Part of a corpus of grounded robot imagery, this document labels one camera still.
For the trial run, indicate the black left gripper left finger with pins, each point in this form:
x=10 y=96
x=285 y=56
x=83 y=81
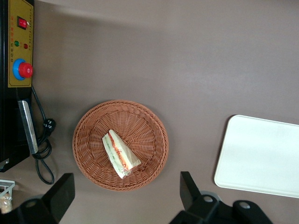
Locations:
x=60 y=198

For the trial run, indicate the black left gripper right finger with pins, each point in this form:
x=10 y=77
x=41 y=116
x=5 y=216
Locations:
x=189 y=193

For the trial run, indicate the plastic-wrapped triangle sandwich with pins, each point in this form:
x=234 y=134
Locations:
x=119 y=154

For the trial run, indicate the cream rectangular plastic tray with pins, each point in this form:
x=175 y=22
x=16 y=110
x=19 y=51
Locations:
x=257 y=158

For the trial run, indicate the round brown wicker basket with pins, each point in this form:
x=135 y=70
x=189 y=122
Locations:
x=144 y=130

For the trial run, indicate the small bagged rice cracker snack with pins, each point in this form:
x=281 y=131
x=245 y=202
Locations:
x=4 y=204

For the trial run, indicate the black sealing machine yellow panel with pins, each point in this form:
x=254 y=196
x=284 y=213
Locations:
x=21 y=30

